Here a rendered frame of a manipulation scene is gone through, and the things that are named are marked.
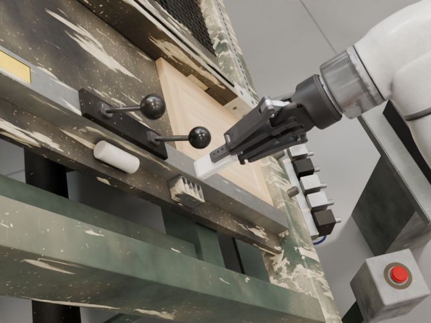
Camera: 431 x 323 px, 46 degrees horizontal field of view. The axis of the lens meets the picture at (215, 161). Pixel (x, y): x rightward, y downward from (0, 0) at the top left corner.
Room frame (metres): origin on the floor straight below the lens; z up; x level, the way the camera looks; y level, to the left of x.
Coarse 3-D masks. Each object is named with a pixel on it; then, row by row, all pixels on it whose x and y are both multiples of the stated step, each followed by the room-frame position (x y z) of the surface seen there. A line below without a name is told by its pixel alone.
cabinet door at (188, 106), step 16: (160, 64) 0.83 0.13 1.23; (160, 80) 0.78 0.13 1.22; (176, 80) 0.81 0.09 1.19; (176, 96) 0.74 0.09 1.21; (192, 96) 0.80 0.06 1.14; (208, 96) 0.87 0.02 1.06; (176, 112) 0.69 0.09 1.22; (192, 112) 0.74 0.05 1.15; (208, 112) 0.80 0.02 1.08; (224, 112) 0.86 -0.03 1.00; (176, 128) 0.64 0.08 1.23; (208, 128) 0.73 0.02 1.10; (224, 128) 0.79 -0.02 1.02; (176, 144) 0.60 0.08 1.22; (224, 176) 0.59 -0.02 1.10; (240, 176) 0.64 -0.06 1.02; (256, 176) 0.69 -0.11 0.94; (256, 192) 0.63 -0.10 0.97
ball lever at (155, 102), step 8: (152, 96) 0.46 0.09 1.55; (160, 96) 0.47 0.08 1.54; (104, 104) 0.49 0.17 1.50; (144, 104) 0.45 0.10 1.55; (152, 104) 0.45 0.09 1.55; (160, 104) 0.45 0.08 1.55; (104, 112) 0.48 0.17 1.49; (112, 112) 0.48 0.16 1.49; (120, 112) 0.47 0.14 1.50; (144, 112) 0.44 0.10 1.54; (152, 112) 0.44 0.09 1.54; (160, 112) 0.44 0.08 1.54
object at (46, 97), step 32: (32, 64) 0.49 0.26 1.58; (0, 96) 0.44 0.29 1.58; (32, 96) 0.45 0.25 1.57; (64, 96) 0.47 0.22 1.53; (64, 128) 0.45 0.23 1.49; (96, 128) 0.46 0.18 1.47; (160, 160) 0.48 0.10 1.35; (192, 160) 0.54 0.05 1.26; (224, 192) 0.51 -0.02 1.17; (256, 224) 0.53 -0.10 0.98
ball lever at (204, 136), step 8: (192, 128) 0.48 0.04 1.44; (200, 128) 0.48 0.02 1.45; (152, 136) 0.50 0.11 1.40; (160, 136) 0.50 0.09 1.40; (168, 136) 0.49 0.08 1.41; (176, 136) 0.49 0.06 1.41; (184, 136) 0.48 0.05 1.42; (192, 136) 0.47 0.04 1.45; (200, 136) 0.46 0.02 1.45; (208, 136) 0.47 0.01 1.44; (192, 144) 0.46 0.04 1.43; (200, 144) 0.45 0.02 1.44; (208, 144) 0.46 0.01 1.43
